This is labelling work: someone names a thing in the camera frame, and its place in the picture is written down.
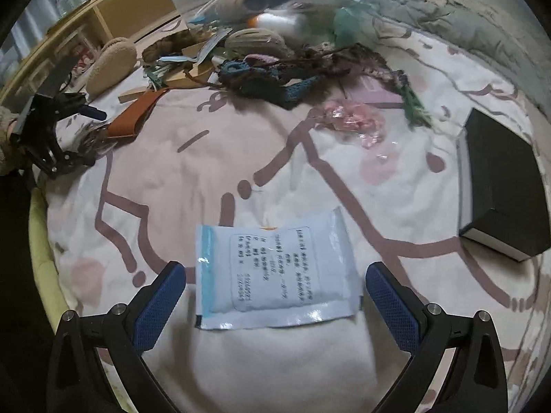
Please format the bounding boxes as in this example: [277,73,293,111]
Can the grey duvet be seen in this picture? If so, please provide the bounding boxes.
[374,0,551,110]

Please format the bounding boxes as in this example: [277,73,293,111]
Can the black cardboard box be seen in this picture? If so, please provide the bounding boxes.
[456,107,551,263]

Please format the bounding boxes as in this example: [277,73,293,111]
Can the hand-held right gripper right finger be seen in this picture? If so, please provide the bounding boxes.
[365,262,504,413]

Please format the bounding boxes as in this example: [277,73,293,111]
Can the brown fur headband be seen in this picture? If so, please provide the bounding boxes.
[141,30,204,63]

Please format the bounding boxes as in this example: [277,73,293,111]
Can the pink clear plastic bag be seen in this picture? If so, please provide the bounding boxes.
[315,99,387,150]

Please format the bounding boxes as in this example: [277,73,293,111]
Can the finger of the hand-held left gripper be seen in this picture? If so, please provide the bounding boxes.
[71,102,107,122]
[60,150,96,168]

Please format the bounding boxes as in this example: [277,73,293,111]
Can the beige fuzzy slipper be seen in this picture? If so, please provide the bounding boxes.
[84,38,138,96]

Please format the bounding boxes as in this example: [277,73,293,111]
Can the wooden oval brush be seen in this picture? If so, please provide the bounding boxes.
[225,28,288,55]

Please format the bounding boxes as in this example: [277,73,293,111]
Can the doll in plastic bag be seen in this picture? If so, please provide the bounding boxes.
[71,30,105,75]

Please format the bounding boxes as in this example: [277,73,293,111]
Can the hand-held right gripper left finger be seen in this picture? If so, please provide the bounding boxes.
[46,260,187,413]

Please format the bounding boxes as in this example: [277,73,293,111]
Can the white plastic bag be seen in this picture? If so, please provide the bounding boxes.
[254,11,308,37]

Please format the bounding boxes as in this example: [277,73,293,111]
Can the white blue sachet packet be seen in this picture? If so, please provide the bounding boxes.
[195,206,363,330]
[196,28,234,68]

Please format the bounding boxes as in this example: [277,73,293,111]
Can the tan twine spool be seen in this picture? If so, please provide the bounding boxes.
[211,0,270,21]

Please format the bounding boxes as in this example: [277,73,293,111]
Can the purple green crochet piece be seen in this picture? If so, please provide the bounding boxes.
[293,43,432,127]

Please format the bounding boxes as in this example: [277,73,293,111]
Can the brown leather case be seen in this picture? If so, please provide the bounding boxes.
[107,88,170,144]

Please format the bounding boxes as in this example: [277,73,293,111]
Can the teal plastic bag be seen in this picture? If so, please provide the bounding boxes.
[333,9,372,46]

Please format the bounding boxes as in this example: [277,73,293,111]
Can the pink paper card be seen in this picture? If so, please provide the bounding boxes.
[344,75,402,107]

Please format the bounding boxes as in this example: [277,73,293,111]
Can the blue crochet piece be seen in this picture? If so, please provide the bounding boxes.
[219,60,329,109]

